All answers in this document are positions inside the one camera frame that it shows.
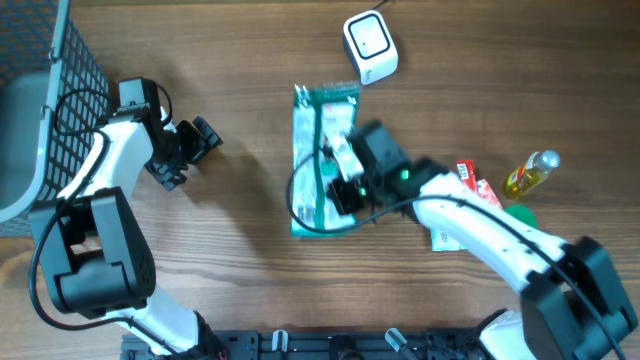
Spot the green foil packet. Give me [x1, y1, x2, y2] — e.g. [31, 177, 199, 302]
[288, 82, 361, 237]

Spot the teal white wipes pack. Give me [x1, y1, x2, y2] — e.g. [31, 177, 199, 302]
[430, 229, 465, 252]

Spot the red tissue pack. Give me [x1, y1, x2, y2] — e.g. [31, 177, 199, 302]
[476, 179, 502, 209]

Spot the green lid jar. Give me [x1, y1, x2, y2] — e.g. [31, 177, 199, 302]
[504, 205, 539, 229]

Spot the yellow oil bottle silver cap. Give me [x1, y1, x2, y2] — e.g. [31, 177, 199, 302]
[502, 150, 560, 200]

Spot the red white snack packet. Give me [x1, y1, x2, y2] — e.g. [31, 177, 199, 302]
[456, 160, 478, 192]

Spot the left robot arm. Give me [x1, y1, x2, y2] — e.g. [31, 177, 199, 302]
[28, 77, 230, 359]

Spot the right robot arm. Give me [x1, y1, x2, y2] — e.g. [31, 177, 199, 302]
[320, 121, 638, 359]

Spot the white barcode scanner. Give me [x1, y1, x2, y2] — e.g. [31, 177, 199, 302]
[342, 10, 399, 85]

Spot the grey plastic mesh basket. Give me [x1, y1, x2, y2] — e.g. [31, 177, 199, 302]
[1, 0, 109, 237]

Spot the right camera cable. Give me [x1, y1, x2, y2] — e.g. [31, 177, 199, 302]
[285, 152, 626, 360]

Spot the camera cable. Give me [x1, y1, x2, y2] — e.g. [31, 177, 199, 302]
[285, 152, 626, 360]
[28, 88, 174, 332]

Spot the left camera cable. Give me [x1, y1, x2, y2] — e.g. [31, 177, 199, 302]
[28, 88, 174, 332]

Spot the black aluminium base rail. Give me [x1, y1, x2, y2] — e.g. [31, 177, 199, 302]
[120, 328, 567, 360]

